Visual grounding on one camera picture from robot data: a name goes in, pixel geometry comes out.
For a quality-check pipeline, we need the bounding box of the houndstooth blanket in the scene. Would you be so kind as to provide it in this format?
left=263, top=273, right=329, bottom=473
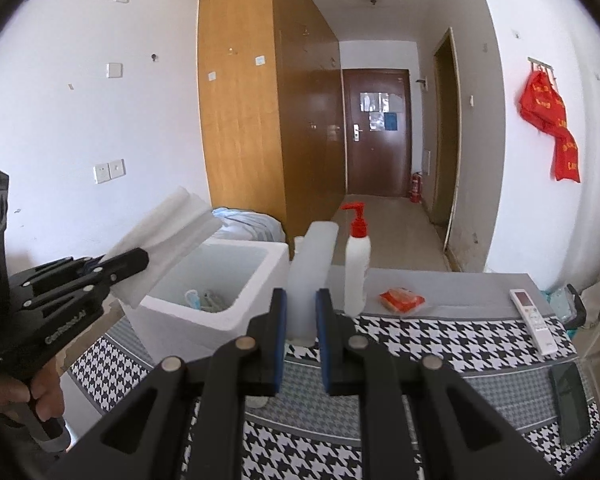
left=62, top=267, right=600, bottom=480

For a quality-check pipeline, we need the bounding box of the wooden doorway frame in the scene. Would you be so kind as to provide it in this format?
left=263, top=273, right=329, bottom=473
left=432, top=27, right=462, bottom=251

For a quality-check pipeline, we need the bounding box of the wooden wardrobe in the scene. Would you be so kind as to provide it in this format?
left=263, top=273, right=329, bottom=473
left=197, top=0, right=348, bottom=256

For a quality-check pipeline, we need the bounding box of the white foam box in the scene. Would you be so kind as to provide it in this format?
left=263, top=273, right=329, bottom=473
left=137, top=240, right=291, bottom=356

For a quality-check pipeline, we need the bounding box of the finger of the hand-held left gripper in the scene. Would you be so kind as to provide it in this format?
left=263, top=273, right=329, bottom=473
left=22, top=247, right=150, bottom=321
left=7, top=256, right=106, bottom=296

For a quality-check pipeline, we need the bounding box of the person's left hand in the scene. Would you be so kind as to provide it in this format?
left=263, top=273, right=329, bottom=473
left=0, top=364, right=64, bottom=424

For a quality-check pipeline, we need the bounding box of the dark brown entry door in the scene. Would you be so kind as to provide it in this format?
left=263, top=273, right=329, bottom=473
left=342, top=68, right=412, bottom=197

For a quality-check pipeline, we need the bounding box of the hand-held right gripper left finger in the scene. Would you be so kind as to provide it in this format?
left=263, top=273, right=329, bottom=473
left=45, top=287, right=288, bottom=480

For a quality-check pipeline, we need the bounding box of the white door notice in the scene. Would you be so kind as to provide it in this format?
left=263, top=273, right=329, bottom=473
left=361, top=91, right=403, bottom=111

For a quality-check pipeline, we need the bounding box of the translucent plastic bottle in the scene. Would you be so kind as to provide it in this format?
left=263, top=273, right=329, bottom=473
left=286, top=220, right=340, bottom=346

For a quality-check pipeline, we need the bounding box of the white remote control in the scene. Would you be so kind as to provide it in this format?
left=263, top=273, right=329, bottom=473
left=510, top=288, right=556, bottom=357

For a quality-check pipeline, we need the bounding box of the red snack packet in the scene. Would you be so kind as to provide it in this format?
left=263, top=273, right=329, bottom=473
left=379, top=287, right=426, bottom=314

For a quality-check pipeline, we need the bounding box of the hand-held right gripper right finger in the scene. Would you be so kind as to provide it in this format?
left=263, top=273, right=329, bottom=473
left=315, top=287, right=561, bottom=480

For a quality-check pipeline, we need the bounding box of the light blue bedding pile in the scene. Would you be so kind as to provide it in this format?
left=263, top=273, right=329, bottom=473
left=211, top=206, right=286, bottom=248

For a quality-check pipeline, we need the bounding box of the white pump bottle red top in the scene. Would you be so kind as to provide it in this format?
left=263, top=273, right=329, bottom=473
left=341, top=202, right=372, bottom=315

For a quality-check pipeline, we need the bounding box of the black smartphone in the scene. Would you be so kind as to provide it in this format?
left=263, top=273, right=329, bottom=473
left=550, top=361, right=592, bottom=448

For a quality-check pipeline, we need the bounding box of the red hanging cloth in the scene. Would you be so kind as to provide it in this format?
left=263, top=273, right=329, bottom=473
left=518, top=70, right=581, bottom=183

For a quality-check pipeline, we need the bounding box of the white foam sheet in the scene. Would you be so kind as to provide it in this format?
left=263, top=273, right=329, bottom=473
left=102, top=186, right=220, bottom=310

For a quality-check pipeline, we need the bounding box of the metal wall hook rack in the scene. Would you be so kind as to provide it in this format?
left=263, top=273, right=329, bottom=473
left=527, top=56, right=556, bottom=78

